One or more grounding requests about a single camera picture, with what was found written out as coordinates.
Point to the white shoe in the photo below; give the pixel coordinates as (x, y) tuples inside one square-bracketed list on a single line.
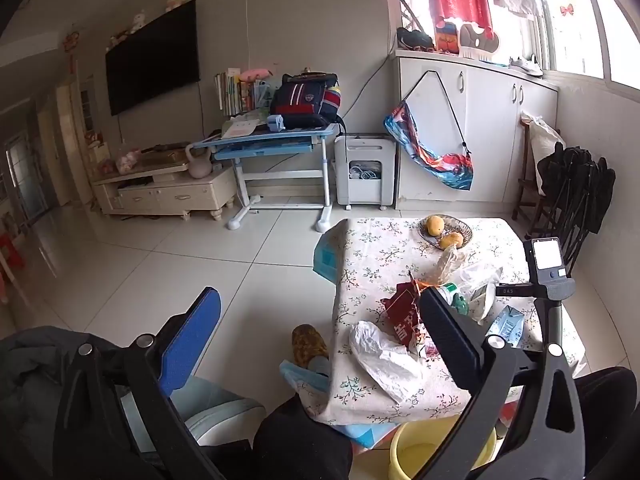
[(525, 66)]

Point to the white storage cabinet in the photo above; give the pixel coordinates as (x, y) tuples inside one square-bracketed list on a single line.
[(495, 125)]

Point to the dark wooden chair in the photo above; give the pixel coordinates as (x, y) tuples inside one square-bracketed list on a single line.
[(525, 190)]

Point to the black folding chairs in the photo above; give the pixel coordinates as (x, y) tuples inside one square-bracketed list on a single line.
[(575, 185)]

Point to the white kettlebell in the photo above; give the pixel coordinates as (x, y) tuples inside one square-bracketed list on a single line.
[(200, 165)]

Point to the pink toy bundle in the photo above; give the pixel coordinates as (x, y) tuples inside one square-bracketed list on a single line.
[(127, 162)]

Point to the red bow window sticker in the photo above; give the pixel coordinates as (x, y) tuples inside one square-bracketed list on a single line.
[(567, 10)]

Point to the person's right leg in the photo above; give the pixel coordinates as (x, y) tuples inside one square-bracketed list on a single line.
[(607, 410)]

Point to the black sneakers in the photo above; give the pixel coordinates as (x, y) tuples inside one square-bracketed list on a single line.
[(414, 40)]

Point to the dark blue red backpack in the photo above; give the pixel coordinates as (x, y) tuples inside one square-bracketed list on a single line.
[(305, 100)]

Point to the light blue chair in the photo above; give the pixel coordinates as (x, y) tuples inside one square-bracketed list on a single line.
[(220, 410)]

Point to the person's left leg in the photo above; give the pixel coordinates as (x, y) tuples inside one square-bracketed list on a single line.
[(300, 440)]

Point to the brown patterned slipper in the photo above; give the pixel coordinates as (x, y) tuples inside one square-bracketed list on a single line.
[(307, 345)]

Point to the yellow green plush toy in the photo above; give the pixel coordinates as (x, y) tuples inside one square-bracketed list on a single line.
[(176, 1)]

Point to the white cloth bag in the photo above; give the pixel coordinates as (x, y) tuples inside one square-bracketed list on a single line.
[(542, 145)]

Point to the dark jacket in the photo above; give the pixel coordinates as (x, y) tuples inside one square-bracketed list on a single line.
[(30, 365)]

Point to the yellow mango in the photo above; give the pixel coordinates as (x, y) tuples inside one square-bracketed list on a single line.
[(451, 241), (434, 225)]

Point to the floral tablecloth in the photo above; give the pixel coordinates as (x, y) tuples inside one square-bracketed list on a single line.
[(370, 260)]

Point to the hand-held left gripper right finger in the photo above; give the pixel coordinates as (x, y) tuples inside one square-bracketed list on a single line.
[(450, 340)]

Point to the person's leg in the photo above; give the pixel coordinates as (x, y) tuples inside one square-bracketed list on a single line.
[(607, 410), (300, 440)]

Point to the white plush toy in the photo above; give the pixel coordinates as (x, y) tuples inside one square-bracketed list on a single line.
[(139, 20)]

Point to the red snack bag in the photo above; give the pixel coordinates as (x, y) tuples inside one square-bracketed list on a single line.
[(400, 315)]

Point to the red plastic stool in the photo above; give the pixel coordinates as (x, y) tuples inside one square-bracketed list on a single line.
[(11, 257)]

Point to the row of books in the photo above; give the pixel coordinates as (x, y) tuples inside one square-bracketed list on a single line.
[(235, 92)]

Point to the small blue desk gadget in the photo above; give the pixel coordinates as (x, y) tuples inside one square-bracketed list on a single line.
[(276, 122)]

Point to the blue study desk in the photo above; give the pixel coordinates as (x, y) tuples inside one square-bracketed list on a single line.
[(265, 142)]

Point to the clear plastic bag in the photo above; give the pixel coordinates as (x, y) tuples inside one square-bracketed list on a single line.
[(447, 265)]

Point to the cream television cabinet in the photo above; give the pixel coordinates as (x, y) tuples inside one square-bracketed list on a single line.
[(165, 192)]

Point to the white plastic bag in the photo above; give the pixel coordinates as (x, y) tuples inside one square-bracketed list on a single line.
[(385, 355)]

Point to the pink plush toy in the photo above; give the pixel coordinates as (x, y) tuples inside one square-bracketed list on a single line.
[(255, 75)]

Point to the papers on desk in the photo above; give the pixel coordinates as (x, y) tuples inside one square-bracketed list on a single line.
[(242, 126)]

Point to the clear plastic bottle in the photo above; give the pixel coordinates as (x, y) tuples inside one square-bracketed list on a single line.
[(447, 290)]

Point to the yellow plastic bin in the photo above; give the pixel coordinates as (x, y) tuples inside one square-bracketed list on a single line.
[(430, 455)]

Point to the black flat television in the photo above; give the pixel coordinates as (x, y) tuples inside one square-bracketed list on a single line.
[(150, 60)]

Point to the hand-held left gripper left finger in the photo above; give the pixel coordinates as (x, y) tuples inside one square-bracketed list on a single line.
[(192, 340)]

